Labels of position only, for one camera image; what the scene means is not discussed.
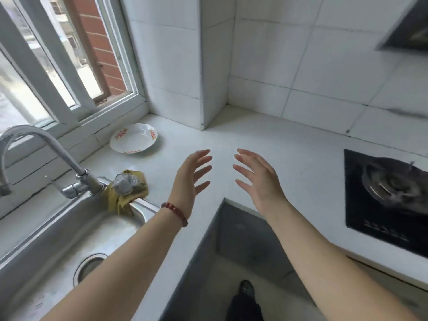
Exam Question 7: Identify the person's right hand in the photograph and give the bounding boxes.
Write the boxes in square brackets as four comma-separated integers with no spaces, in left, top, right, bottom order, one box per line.
[232,148,289,219]

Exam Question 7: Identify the person's left hand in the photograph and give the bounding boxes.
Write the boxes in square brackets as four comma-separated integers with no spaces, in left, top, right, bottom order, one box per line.
[168,148,214,221]

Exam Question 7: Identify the white plate red pattern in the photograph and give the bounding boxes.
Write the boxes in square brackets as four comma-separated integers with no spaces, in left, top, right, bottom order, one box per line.
[109,123,158,155]

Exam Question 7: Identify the stainless steel sink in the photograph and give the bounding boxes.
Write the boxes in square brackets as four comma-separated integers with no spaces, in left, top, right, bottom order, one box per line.
[0,177,161,321]

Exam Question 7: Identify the person's left forearm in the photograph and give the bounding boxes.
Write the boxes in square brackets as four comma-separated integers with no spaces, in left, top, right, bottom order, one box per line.
[40,210,185,321]

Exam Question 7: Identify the person's right black sandal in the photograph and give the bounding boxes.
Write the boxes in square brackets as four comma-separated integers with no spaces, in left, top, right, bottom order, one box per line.
[239,280,255,298]

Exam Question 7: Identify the person's black trousers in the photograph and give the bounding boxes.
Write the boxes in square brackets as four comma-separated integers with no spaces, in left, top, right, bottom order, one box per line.
[226,292,265,321]

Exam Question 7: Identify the yellow dish cloth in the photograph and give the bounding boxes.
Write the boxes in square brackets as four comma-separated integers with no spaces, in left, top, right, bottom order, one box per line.
[105,169,149,217]

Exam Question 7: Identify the silver scrubber ball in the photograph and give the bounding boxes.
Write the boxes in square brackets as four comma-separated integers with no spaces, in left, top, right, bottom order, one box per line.
[111,173,138,197]

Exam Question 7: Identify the black glass gas stove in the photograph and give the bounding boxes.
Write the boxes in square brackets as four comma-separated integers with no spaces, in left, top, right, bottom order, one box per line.
[343,149,428,259]

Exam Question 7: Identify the black burner grate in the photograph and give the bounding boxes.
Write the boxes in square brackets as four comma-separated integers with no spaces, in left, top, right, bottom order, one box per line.
[362,160,428,214]

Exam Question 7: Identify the steel curved faucet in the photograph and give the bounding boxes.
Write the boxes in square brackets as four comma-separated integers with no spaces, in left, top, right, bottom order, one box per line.
[0,125,106,199]

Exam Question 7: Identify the white framed window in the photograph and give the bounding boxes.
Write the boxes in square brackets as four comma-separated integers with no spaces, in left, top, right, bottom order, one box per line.
[0,0,149,134]

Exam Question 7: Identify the steel range hood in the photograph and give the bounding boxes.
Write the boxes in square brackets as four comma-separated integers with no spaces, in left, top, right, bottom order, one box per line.
[376,0,428,52]

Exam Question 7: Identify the red bead bracelet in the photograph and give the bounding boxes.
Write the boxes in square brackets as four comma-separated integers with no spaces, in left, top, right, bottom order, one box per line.
[161,202,189,228]

